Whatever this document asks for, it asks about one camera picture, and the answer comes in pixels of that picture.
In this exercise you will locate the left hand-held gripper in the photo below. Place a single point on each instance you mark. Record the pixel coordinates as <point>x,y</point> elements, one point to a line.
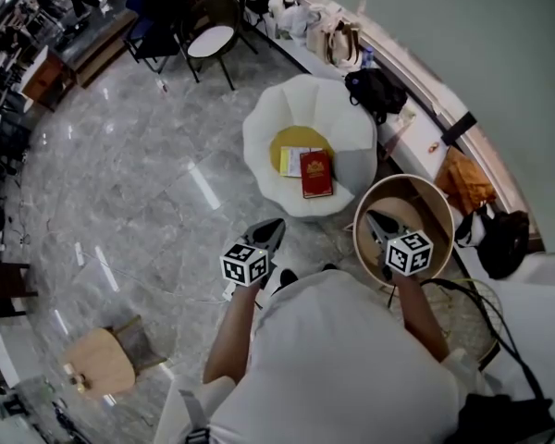
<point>244,266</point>

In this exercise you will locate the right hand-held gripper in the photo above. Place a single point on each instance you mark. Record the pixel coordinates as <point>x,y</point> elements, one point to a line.
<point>409,252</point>

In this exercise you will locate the red book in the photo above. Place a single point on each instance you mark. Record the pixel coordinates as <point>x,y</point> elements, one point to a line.
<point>316,176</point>

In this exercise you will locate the white flower-shaped chair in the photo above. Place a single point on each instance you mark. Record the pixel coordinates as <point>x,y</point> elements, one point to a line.
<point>268,109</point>

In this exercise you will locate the person's right forearm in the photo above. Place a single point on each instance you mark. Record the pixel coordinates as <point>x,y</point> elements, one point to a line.
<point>421,317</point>

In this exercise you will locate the person's left forearm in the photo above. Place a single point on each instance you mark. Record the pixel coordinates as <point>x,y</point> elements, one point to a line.
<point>231,336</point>

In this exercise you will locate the person's left black shoe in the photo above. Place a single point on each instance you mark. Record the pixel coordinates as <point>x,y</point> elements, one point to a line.
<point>287,278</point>

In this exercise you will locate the person's black shoe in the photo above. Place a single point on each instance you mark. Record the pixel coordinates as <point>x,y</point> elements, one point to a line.
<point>329,267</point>
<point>287,278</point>

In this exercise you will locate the person's right black shoe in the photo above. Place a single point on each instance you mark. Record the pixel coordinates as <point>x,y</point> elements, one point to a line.
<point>329,267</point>

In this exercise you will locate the white power adapter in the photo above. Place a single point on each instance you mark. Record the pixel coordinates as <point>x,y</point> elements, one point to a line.
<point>230,292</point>

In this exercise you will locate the yellow and white booklet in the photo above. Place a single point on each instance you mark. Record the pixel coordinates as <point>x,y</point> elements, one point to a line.
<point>289,161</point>

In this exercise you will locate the small red toy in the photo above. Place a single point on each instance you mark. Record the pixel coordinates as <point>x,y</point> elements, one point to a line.
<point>434,146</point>

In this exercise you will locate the orange cloth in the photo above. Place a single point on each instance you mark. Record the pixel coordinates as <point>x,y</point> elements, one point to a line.
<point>467,178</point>

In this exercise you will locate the yellow seat cushion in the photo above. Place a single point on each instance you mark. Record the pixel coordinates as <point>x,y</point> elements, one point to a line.
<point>296,136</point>

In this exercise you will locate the large black backpack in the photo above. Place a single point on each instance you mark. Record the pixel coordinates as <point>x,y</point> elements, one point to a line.
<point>504,243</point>

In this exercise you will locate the person's white shirt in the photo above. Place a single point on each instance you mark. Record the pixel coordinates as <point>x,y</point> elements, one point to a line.
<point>342,363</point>

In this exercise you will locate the clear water bottle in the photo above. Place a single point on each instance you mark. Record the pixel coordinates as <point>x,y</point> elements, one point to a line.
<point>367,58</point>

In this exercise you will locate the beige tote bag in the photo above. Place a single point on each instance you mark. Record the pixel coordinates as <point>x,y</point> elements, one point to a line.
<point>333,40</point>

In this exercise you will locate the white power strip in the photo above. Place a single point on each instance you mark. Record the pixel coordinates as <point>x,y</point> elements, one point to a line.
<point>79,254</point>

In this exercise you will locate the black chair with white seat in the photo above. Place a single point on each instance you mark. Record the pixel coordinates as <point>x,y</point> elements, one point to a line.
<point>213,42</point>

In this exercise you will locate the wooden stool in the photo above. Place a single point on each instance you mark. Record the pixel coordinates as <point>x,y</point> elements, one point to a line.
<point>102,363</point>

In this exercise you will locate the white plastic bag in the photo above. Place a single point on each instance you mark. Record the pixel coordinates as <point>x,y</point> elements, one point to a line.
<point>289,16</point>

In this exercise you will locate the person's black pack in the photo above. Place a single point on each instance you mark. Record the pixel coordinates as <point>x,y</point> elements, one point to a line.
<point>504,421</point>

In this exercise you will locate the blue chair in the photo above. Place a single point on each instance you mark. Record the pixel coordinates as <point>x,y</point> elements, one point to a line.
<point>155,30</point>

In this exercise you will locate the wooden cabinet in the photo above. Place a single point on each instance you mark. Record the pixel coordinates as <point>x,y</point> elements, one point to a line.
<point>48,79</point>

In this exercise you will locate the black window post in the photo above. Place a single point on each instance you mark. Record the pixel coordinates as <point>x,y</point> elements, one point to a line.
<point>459,129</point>

